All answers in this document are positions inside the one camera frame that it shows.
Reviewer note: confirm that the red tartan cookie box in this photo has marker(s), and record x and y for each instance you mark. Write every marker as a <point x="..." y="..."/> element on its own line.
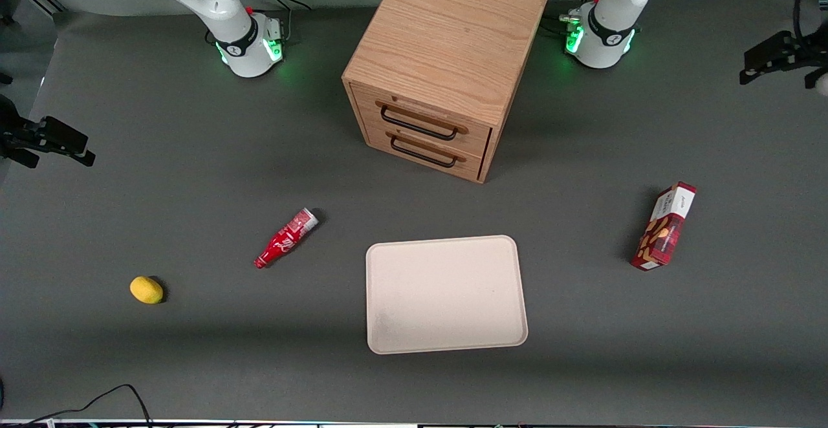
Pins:
<point x="663" y="231"/>

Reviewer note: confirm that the beige rectangular tray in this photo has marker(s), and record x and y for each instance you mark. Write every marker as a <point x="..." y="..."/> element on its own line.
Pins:
<point x="446" y="295"/>

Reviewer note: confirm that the wooden drawer front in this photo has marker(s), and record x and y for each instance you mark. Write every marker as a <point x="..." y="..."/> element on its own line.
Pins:
<point x="479" y="138"/>
<point x="469" y="165"/>

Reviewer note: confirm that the red cola bottle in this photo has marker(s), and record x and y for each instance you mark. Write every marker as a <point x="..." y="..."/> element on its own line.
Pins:
<point x="284" y="239"/>

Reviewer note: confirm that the wooden drawer cabinet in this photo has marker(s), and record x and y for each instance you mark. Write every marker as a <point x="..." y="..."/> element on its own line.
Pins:
<point x="446" y="33"/>

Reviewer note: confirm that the yellow lemon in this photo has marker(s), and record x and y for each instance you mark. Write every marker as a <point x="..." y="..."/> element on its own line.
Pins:
<point x="146" y="289"/>

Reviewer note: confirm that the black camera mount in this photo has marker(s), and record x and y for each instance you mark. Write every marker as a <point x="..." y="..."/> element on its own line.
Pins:
<point x="55" y="136"/>
<point x="776" y="53"/>

